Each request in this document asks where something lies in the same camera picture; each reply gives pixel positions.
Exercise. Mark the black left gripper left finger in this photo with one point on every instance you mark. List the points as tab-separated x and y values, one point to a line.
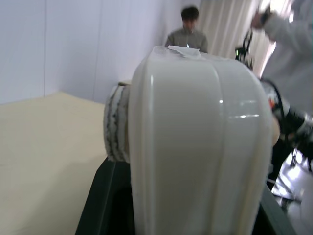
107	195

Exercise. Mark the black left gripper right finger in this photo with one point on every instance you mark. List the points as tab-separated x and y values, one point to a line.
270	218

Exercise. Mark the person in white coat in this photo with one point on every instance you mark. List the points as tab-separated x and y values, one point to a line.
291	49

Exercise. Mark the person in grey jacket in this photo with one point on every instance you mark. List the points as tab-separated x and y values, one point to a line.
187	36

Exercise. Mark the white curtain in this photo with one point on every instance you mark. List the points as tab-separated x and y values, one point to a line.
225	27

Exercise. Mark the black camera rig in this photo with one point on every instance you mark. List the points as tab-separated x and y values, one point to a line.
244	52

